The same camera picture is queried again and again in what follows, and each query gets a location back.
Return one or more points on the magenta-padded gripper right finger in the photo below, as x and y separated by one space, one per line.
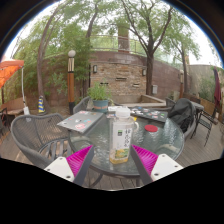
146 160

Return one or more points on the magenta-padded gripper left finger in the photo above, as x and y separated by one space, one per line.
78 160

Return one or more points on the clear white-capped drink bottle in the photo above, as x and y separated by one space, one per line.
120 140

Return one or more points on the flat round red coaster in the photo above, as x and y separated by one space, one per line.
151 128

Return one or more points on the white cup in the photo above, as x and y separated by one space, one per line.
136 125

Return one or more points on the silver laptop with stickers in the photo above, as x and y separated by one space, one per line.
80 121

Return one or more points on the black laptop with stickers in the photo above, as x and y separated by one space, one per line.
150 114

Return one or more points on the grey mesh armchair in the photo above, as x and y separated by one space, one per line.
30 133
81 106

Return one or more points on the grey chair under jacket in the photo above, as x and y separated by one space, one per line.
193 128

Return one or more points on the white sticker-covered book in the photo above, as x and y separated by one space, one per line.
112 108

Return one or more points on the blue yellow striped cone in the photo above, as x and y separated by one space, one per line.
41 105

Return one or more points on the green plant in blue pot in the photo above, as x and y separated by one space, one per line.
99 95

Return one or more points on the wooden bench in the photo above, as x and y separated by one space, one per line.
15 106

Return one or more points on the grey wicker patio chair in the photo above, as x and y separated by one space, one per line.
4 120

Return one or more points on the closed dark red umbrella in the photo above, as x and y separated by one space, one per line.
217 90

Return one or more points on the orange patio umbrella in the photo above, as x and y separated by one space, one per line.
8 70

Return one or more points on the black metal frame chair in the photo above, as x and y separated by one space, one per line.
205 123

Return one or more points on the grey wall utility box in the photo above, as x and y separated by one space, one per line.
154 89

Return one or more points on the striped wooden globe lamp post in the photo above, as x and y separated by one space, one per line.
71 83

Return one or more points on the black wall lantern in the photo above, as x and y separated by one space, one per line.
144 72
95 69

